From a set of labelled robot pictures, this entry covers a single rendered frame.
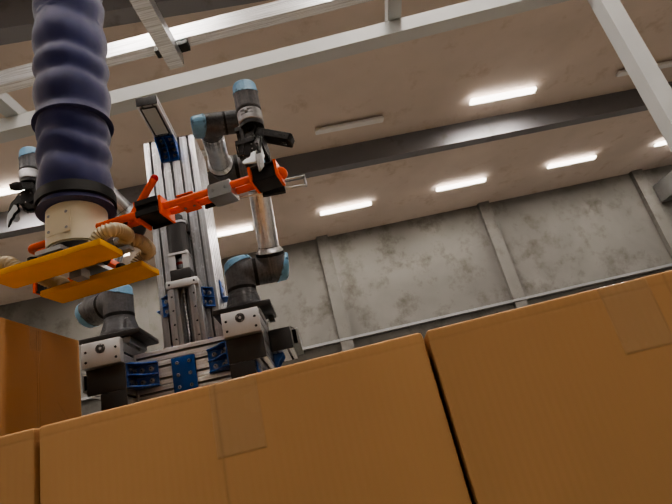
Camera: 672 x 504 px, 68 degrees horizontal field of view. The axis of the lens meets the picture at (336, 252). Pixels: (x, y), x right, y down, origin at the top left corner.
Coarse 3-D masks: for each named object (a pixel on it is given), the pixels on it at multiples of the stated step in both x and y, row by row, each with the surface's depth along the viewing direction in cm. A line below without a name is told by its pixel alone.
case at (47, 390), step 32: (0, 320) 126; (0, 352) 123; (32, 352) 135; (64, 352) 148; (0, 384) 120; (32, 384) 131; (64, 384) 145; (0, 416) 118; (32, 416) 128; (64, 416) 141
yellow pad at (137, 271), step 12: (120, 264) 153; (132, 264) 148; (144, 264) 148; (96, 276) 149; (108, 276) 148; (120, 276) 150; (132, 276) 152; (144, 276) 154; (60, 288) 150; (72, 288) 150; (84, 288) 152; (96, 288) 154; (108, 288) 156; (60, 300) 157; (72, 300) 159
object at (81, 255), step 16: (96, 240) 130; (48, 256) 131; (64, 256) 131; (80, 256) 133; (96, 256) 135; (112, 256) 137; (0, 272) 133; (16, 272) 133; (32, 272) 135; (48, 272) 137; (64, 272) 139
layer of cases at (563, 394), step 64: (512, 320) 50; (576, 320) 49; (640, 320) 48; (256, 384) 50; (320, 384) 49; (384, 384) 49; (448, 384) 48; (512, 384) 47; (576, 384) 47; (640, 384) 46; (0, 448) 50; (64, 448) 49; (128, 448) 49; (192, 448) 48; (256, 448) 48; (320, 448) 47; (384, 448) 47; (448, 448) 46; (512, 448) 46; (576, 448) 45; (640, 448) 45
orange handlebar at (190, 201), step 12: (240, 180) 140; (192, 192) 143; (204, 192) 141; (240, 192) 144; (168, 204) 143; (180, 204) 142; (192, 204) 144; (204, 204) 146; (120, 216) 145; (132, 216) 144; (108, 264) 168
